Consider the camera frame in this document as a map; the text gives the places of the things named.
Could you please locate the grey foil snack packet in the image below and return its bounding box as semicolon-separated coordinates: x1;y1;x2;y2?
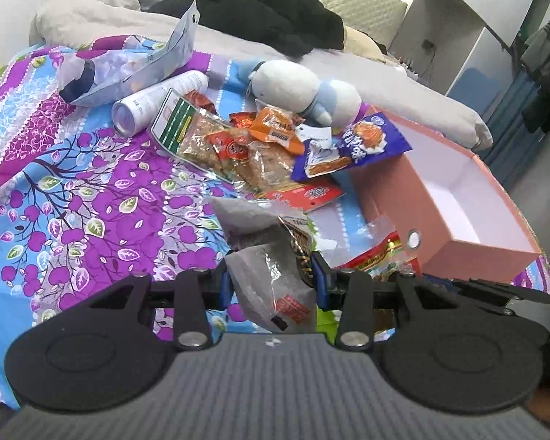
208;197;317;334

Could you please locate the red yellow clear snack bag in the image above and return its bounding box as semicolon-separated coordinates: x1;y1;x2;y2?
338;231;421;281

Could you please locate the pink cardboard box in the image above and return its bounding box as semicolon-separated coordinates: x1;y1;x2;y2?
349;114;543;283

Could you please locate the red flat snack packet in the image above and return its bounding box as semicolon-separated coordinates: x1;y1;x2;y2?
264;180;345;213

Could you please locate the clear green-label snack bag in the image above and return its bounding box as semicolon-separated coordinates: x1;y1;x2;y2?
150;89;296;196

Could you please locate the purple floral bed sheet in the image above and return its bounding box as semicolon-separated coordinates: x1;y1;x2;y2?
0;34;550;411

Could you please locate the purple snack packet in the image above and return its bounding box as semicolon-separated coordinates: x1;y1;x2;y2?
291;112;412;182

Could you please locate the orange snack packet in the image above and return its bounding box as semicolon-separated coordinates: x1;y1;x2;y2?
248;105;305;156

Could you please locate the white cylindrical bottle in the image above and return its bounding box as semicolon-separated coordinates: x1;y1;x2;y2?
112;70;209;137

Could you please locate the small red orange packet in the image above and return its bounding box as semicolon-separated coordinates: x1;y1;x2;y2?
184;91;217;115

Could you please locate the grey duvet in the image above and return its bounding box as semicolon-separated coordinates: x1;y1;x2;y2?
29;0;494;151

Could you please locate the white blue plush toy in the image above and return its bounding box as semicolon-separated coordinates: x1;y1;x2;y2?
237;60;364;129

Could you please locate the light blue plastic pouch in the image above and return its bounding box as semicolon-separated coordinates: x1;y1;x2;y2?
57;3;201;107

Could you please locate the white shelf cabinet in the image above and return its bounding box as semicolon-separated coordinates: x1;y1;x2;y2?
390;0;534;95

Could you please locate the black clothing pile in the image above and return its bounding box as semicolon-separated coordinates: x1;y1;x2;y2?
148;0;345;60

